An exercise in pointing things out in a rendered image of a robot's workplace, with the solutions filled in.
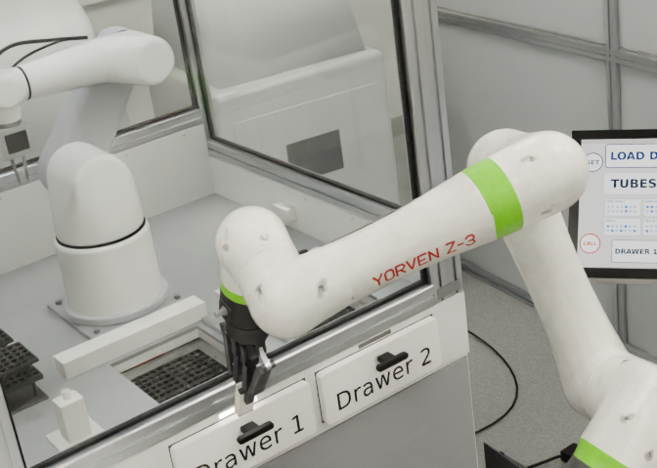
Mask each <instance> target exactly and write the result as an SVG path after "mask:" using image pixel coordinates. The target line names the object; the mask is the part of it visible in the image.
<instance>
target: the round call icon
mask: <svg viewBox="0 0 657 468"><path fill-rule="evenodd" d="M579 254H601V233H579Z"/></svg>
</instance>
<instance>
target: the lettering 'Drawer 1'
mask: <svg viewBox="0 0 657 468"><path fill-rule="evenodd" d="M295 418H296V423H297V429H298V431H296V432H294V434H296V433H298V432H300V431H302V430H304V427H303V428H301V429H300V425H299V419H298V414H297V415H295V416H294V417H293V418H292V420H293V419H295ZM280 430H282V428H280V429H279V430H278V431H277V430H276V431H275V437H276V443H277V444H278V443H279V440H278V432H279V431H280ZM265 438H269V440H268V441H266V442H265V443H263V444H262V441H263V440H264V439H265ZM270 441H272V439H271V437H270V436H268V435H267V436H264V437H263V438H262V439H261V441H260V447H261V449H263V450H265V449H268V448H270V447H271V446H272V444H270V445H269V446H268V447H263V445H265V444H266V443H268V442H270ZM255 445H256V441H255V442H254V443H253V452H252V450H251V448H250V447H249V446H246V449H245V456H244V454H243V452H242V450H241V449H239V451H240V453H241V456H242V458H243V459H244V461H246V460H247V449H249V451H250V453H251V455H252V456H254V455H255ZM229 456H233V457H234V458H232V459H230V460H229V461H228V462H227V463H226V468H233V467H234V466H235V465H238V463H237V458H236V456H235V455H234V454H233V453H231V454H229V455H228V456H226V457H225V459H227V458H228V457H229ZM232 460H235V462H234V464H233V466H231V467H229V466H228V463H229V462H231V461H232Z"/></svg>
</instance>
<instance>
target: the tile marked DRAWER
mask: <svg viewBox="0 0 657 468"><path fill-rule="evenodd" d="M611 263H634V264H657V239H611Z"/></svg>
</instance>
